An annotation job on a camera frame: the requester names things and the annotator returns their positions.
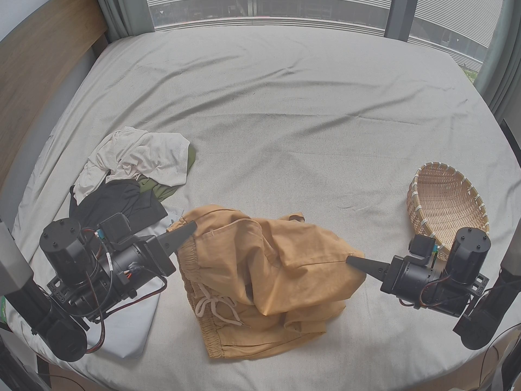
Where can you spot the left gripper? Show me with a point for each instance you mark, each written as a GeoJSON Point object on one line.
{"type": "Point", "coordinates": [138, 263]}

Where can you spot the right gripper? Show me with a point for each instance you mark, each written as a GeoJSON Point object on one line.
{"type": "Point", "coordinates": [411, 283]}

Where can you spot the tan shorts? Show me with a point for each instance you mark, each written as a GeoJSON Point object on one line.
{"type": "Point", "coordinates": [264, 267]}

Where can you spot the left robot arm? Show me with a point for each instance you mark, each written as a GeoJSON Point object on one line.
{"type": "Point", "coordinates": [61, 242]}

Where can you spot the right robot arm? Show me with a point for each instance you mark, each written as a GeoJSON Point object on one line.
{"type": "Point", "coordinates": [470, 247]}

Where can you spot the pale blue garment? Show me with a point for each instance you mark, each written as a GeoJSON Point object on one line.
{"type": "Point", "coordinates": [130, 324]}

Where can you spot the black garment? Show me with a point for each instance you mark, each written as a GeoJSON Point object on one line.
{"type": "Point", "coordinates": [118, 202]}

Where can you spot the green garment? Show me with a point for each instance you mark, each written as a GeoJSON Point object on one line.
{"type": "Point", "coordinates": [163, 192]}

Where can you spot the round woven basket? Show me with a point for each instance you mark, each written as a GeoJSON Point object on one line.
{"type": "Point", "coordinates": [447, 202]}

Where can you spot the white garment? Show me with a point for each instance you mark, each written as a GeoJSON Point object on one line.
{"type": "Point", "coordinates": [142, 153]}

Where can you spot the grey-green curtain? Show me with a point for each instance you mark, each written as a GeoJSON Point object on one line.
{"type": "Point", "coordinates": [502, 55]}
{"type": "Point", "coordinates": [122, 6]}

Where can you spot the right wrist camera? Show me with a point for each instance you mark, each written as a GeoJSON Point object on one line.
{"type": "Point", "coordinates": [421, 247]}

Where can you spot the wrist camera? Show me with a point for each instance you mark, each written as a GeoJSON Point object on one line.
{"type": "Point", "coordinates": [116, 226]}
{"type": "Point", "coordinates": [421, 247]}

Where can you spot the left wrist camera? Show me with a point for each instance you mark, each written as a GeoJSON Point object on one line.
{"type": "Point", "coordinates": [116, 226]}

